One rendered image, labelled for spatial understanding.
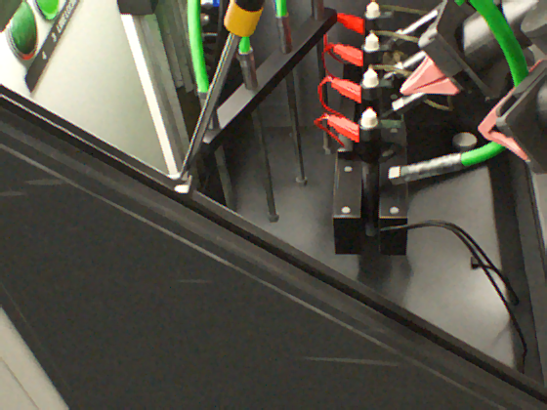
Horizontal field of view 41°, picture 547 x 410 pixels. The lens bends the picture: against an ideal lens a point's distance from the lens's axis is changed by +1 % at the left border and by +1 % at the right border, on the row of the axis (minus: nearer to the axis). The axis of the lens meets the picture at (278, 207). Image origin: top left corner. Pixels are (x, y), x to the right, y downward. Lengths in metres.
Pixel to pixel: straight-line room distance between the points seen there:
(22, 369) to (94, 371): 0.07
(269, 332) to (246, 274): 0.08
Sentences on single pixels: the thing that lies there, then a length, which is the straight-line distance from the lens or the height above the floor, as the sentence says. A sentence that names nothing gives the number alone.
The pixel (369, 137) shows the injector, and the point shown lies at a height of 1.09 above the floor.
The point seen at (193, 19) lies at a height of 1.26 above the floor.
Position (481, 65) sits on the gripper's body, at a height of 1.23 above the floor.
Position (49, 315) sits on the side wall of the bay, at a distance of 0.68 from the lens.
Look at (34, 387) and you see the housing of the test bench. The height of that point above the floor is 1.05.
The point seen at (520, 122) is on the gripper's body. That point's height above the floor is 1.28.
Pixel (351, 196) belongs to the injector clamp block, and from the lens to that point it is 0.98.
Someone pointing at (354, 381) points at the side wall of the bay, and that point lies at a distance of 0.70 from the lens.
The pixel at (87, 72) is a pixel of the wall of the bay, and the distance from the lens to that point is 0.77.
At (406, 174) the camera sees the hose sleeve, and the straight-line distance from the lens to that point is 0.81.
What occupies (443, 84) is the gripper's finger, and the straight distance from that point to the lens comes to 0.79.
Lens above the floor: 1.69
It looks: 47 degrees down
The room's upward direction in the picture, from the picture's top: 9 degrees counter-clockwise
